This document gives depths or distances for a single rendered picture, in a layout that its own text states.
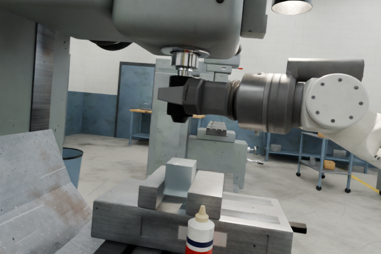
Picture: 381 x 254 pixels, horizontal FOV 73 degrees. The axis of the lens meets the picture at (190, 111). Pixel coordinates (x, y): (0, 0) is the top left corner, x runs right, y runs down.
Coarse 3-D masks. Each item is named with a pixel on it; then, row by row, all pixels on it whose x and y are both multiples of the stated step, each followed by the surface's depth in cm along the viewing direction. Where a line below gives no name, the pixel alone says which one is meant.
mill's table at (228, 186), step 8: (232, 176) 96; (224, 184) 86; (232, 184) 87; (232, 192) 79; (104, 248) 44; (112, 248) 45; (120, 248) 45; (128, 248) 47; (136, 248) 45; (144, 248) 46; (152, 248) 46
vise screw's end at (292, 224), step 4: (292, 224) 49; (296, 224) 49; (300, 224) 49; (304, 224) 49; (292, 228) 48; (296, 228) 48; (300, 228) 48; (304, 228) 48; (296, 232) 49; (300, 232) 48; (304, 232) 48
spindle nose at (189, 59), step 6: (174, 54) 43; (180, 54) 43; (186, 54) 43; (192, 54) 43; (198, 54) 44; (174, 60) 43; (180, 60) 43; (186, 60) 43; (192, 60) 43; (174, 66) 45; (186, 66) 43; (192, 66) 43
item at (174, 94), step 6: (162, 90) 43; (168, 90) 43; (174, 90) 42; (180, 90) 42; (162, 96) 43; (168, 96) 43; (174, 96) 42; (180, 96) 42; (174, 102) 42; (180, 102) 42
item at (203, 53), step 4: (160, 48) 44; (164, 48) 42; (168, 48) 42; (172, 48) 41; (176, 48) 41; (180, 48) 41; (184, 48) 41; (188, 48) 41; (192, 48) 41; (196, 48) 41; (200, 48) 41; (164, 52) 45; (168, 52) 45; (196, 52) 43; (200, 52) 42; (204, 52) 42; (208, 52) 43; (200, 56) 46; (204, 56) 46; (208, 56) 45
